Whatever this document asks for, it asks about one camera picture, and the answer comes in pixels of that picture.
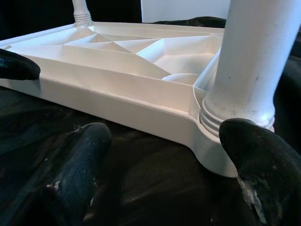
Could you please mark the white plastic table top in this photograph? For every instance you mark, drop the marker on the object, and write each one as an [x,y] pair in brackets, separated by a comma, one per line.
[117,77]

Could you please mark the black shiny table cloth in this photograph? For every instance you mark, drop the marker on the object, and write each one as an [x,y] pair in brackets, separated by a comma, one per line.
[152,176]

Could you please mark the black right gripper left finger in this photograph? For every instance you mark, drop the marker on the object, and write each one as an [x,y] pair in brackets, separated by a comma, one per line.
[77,169]

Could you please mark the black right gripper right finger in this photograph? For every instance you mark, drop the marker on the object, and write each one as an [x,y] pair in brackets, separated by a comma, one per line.
[263,169]

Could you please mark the white tapered plastic table leg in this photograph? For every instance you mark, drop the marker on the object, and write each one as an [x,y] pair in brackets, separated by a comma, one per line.
[247,58]
[81,11]

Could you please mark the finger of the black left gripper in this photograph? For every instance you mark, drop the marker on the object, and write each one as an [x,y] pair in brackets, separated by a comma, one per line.
[18,64]

